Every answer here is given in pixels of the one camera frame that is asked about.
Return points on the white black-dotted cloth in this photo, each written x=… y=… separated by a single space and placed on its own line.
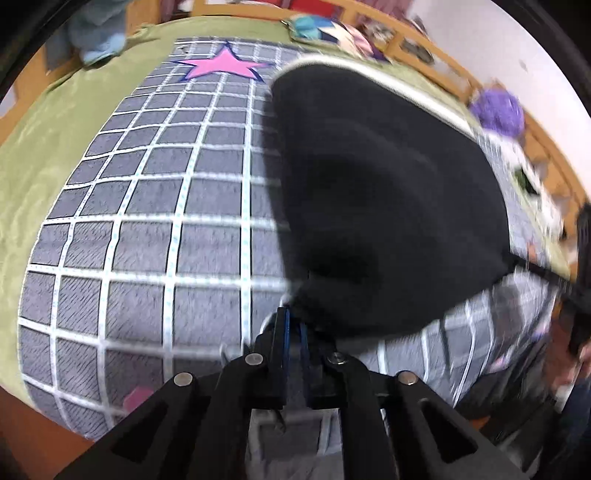
x=526 y=175

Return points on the light blue plush cloth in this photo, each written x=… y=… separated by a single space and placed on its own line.
x=99 y=32

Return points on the green blanket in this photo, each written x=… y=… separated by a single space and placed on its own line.
x=37 y=161

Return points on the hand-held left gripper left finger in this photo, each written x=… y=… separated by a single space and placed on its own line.
x=279 y=360

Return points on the black pants with white stripe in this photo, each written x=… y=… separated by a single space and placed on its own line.
x=383 y=184

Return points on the colourful geometric cushion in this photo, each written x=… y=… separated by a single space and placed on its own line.
x=332 y=34

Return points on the red box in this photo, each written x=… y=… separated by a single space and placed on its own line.
x=318 y=7

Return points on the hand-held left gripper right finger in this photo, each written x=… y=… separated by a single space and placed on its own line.
x=314 y=369

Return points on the grey grid mat, pink stars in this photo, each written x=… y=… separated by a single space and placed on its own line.
x=161 y=230

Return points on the wooden bed frame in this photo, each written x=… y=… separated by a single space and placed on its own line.
x=443 y=50

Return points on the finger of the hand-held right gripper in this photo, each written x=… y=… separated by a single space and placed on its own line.
x=542 y=273

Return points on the purple plush toy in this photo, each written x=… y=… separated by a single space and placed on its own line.
x=498 y=110

